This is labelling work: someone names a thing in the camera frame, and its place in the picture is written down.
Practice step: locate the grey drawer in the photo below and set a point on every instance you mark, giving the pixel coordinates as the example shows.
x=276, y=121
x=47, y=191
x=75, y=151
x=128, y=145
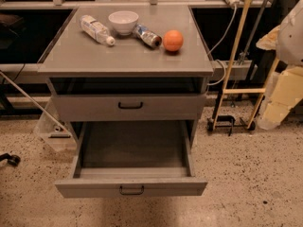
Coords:
x=129, y=107
x=132, y=159

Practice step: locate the orange ball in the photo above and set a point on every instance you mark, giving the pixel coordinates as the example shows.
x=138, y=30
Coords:
x=173, y=40

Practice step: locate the grey drawer cabinet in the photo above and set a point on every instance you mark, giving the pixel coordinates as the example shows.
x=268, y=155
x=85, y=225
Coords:
x=77, y=65

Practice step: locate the black caster wheel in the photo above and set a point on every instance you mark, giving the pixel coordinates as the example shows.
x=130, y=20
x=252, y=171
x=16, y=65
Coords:
x=13, y=160

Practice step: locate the clear plastic bin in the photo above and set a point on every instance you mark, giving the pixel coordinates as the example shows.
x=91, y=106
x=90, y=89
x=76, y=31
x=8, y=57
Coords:
x=59, y=137

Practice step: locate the white ceramic bowl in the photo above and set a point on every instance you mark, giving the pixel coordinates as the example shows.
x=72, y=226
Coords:
x=124, y=21

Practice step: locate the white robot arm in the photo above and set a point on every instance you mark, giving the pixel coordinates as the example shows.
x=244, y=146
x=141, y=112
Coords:
x=294, y=18

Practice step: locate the clear plastic water bottle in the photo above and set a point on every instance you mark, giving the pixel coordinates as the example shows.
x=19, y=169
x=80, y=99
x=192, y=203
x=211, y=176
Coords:
x=95, y=29

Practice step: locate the white diagonal rod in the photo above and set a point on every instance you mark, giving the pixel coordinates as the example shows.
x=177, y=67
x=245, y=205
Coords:
x=48, y=114

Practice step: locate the grey top drawer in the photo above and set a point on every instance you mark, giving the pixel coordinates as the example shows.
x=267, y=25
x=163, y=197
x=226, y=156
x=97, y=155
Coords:
x=129, y=107

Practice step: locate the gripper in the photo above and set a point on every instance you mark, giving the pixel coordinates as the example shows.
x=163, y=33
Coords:
x=291, y=40

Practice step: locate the black clamp on floor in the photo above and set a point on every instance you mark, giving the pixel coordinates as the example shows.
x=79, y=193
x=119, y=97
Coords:
x=228, y=121

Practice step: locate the silver crushed can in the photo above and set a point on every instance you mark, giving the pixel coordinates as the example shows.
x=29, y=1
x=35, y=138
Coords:
x=147, y=37

